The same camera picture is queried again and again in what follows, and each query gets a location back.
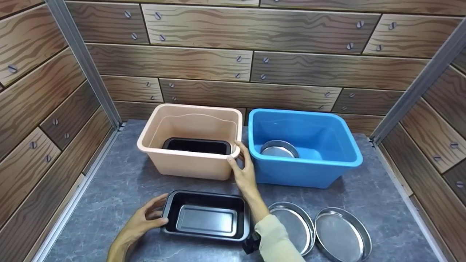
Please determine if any person's right hand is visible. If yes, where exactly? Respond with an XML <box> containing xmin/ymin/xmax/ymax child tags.
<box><xmin>226</xmin><ymin>141</ymin><xmax>260</xmax><ymax>203</ymax></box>

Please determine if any person's left hand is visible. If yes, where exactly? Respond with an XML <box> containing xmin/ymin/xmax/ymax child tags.
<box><xmin>117</xmin><ymin>194</ymin><xmax>170</xmax><ymax>249</ymax></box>

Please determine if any black rectangular baking pan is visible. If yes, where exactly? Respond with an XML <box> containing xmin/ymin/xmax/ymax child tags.
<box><xmin>162</xmin><ymin>137</ymin><xmax>232</xmax><ymax>155</ymax></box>
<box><xmin>161</xmin><ymin>190</ymin><xmax>251</xmax><ymax>242</ymax></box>

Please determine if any peach plastic bin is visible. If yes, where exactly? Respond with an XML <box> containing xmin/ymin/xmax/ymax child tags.
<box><xmin>137</xmin><ymin>104</ymin><xmax>243</xmax><ymax>181</ymax></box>

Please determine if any person's left forearm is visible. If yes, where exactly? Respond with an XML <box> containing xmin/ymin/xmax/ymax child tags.
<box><xmin>106</xmin><ymin>238</ymin><xmax>134</xmax><ymax>262</ymax></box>

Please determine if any person's right forearm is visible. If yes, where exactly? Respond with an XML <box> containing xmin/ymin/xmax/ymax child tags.
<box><xmin>245</xmin><ymin>194</ymin><xmax>306</xmax><ymax>262</ymax></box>

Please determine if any round metal pan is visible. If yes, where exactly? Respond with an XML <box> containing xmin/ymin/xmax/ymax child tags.
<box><xmin>260</xmin><ymin>140</ymin><xmax>300</xmax><ymax>159</ymax></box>
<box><xmin>268</xmin><ymin>202</ymin><xmax>316</xmax><ymax>256</ymax></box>
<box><xmin>315</xmin><ymin>207</ymin><xmax>372</xmax><ymax>262</ymax></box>

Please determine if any blue plastic bin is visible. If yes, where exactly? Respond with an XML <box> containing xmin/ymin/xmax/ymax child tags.
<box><xmin>248</xmin><ymin>108</ymin><xmax>363</xmax><ymax>189</ymax></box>

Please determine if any black wrist band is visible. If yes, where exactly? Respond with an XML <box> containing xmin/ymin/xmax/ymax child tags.
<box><xmin>242</xmin><ymin>231</ymin><xmax>261</xmax><ymax>255</ymax></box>

